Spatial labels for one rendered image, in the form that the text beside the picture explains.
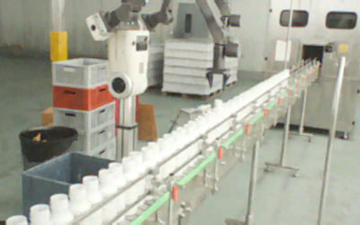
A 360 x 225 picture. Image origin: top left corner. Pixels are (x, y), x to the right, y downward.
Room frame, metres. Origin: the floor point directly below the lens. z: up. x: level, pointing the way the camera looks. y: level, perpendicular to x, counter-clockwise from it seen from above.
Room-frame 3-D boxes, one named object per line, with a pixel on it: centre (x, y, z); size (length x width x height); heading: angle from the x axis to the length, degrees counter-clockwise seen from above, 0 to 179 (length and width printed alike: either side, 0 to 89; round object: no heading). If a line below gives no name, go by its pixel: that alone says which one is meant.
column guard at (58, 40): (11.41, 3.45, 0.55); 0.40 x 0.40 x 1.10; 67
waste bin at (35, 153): (3.12, 1.03, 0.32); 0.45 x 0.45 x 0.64
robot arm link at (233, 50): (1.92, -0.21, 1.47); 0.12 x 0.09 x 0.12; 66
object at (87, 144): (4.16, 0.99, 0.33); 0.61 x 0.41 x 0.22; 164
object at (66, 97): (4.17, 0.99, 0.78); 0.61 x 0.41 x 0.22; 164
